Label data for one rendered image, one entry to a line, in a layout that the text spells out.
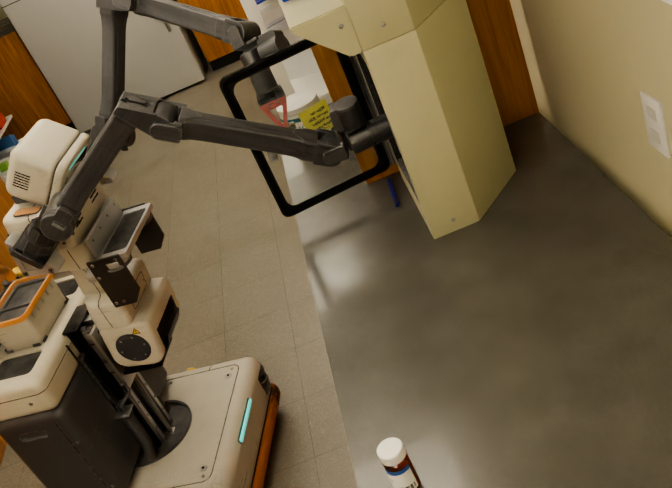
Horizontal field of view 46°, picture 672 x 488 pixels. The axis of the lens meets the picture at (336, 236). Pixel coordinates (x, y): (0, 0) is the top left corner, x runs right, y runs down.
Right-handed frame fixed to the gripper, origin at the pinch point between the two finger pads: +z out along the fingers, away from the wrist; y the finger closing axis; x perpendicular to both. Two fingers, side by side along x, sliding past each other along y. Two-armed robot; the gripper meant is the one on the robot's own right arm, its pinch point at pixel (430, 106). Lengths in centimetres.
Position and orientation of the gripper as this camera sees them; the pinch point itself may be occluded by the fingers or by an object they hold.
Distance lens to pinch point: 182.8
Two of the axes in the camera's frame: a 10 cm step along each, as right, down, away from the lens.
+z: 9.1, -4.1, -0.8
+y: -1.5, -4.9, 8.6
